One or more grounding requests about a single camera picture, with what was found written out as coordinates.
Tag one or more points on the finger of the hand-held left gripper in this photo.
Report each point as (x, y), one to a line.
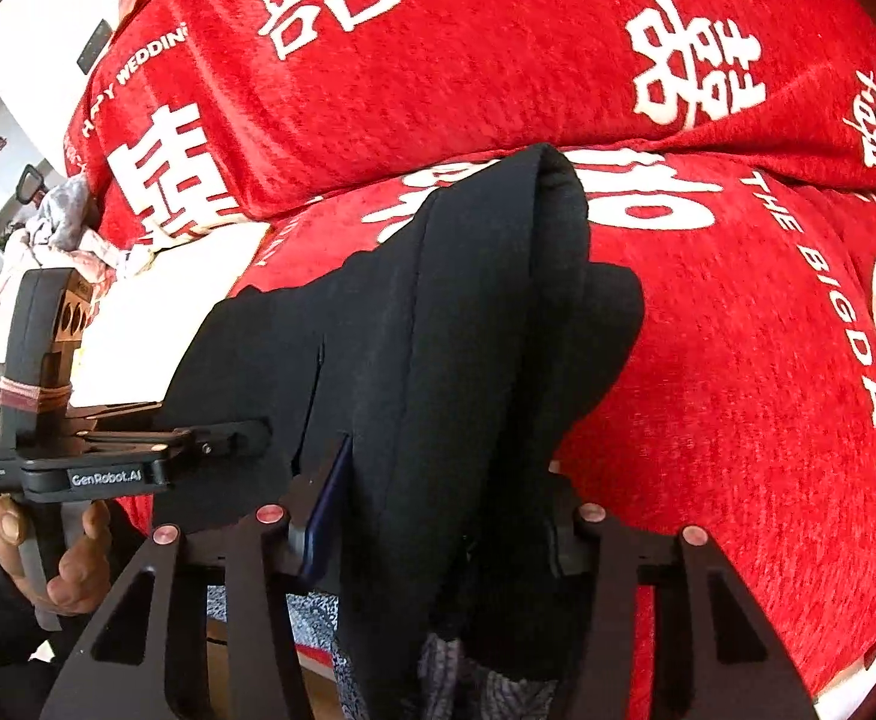
(213, 439)
(119, 410)

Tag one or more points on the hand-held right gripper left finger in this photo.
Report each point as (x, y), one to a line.
(329, 495)

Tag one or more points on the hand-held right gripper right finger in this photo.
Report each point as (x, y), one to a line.
(580, 540)

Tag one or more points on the black pants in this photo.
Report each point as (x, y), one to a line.
(445, 315)

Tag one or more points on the person's left hand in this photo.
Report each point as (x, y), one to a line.
(78, 577)

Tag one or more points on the blue grey patterned cloth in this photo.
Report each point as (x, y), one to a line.
(483, 697)

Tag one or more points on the pile of clothes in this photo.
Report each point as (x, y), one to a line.
(63, 217)

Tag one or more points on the black framed mirror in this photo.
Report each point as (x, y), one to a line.
(31, 184)

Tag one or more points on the red printed sofa cover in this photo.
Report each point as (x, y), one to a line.
(708, 315)

